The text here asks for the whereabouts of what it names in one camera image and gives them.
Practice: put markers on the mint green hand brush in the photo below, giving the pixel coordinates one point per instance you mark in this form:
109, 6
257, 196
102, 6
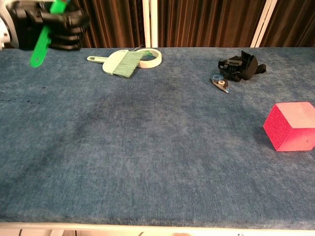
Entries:
120, 64

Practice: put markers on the blue table cloth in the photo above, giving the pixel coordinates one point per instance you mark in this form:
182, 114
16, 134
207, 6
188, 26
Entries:
157, 172

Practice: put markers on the red foam cube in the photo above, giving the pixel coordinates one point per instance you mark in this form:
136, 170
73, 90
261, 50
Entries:
297, 127

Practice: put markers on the dark brown curtain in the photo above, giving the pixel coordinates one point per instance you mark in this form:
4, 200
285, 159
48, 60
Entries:
197, 24

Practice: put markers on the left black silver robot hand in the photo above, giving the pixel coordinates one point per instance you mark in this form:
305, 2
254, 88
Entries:
69, 37

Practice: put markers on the blue correction tape dispenser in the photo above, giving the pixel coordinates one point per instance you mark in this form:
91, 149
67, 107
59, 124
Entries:
219, 83

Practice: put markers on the white masking tape roll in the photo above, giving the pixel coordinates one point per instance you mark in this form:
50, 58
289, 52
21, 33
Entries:
153, 61

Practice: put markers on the white frame post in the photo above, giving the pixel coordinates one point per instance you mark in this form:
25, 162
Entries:
263, 24
150, 24

